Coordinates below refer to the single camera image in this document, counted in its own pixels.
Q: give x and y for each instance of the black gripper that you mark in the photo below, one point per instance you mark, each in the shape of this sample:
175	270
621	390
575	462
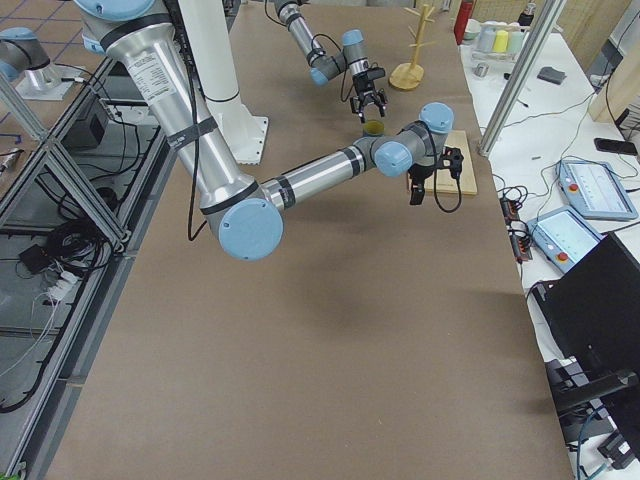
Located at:
419	174
364	86

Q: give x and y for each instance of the dark blue HOME mug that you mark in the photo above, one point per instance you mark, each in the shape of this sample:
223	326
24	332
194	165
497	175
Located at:
373	128

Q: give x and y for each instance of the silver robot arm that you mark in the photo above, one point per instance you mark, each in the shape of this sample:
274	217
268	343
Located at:
178	55
327	60

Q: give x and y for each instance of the wooden cup rack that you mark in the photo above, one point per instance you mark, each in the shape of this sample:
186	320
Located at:
408	76

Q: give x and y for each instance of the small steel cup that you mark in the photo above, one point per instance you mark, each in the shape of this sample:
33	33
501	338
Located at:
481	70

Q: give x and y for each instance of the light blue cup on tray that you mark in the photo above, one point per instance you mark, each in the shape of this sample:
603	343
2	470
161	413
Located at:
486	39

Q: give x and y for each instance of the yellow cup on tray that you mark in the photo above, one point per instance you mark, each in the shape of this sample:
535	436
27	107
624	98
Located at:
500	44

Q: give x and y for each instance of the pale green cup on tray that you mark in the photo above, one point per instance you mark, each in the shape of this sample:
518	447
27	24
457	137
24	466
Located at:
515	42

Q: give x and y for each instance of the bamboo cutting board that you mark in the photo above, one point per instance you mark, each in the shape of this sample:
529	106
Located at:
442	182

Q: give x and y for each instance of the red bottle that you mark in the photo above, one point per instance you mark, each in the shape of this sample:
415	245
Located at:
463	15

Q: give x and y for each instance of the near teach pendant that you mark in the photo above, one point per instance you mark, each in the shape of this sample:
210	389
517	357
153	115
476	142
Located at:
564	237

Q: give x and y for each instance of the teach pendant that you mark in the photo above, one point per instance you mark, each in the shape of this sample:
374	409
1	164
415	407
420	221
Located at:
593	191
564	237

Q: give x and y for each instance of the grey block on side table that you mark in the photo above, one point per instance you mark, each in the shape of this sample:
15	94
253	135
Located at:
551	75

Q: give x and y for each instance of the far teach pendant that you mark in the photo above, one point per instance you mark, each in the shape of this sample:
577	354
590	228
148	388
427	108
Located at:
593	191

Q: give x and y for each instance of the black smartphone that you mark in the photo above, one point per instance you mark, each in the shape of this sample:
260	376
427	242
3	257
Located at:
615	146

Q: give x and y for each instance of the black monitor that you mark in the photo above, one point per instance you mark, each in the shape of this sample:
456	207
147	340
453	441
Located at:
593	315

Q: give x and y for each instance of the white central pillar mount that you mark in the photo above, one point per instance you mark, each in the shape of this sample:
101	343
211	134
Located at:
208	37

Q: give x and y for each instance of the aluminium frame post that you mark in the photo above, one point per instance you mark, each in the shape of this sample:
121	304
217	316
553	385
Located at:
532	48

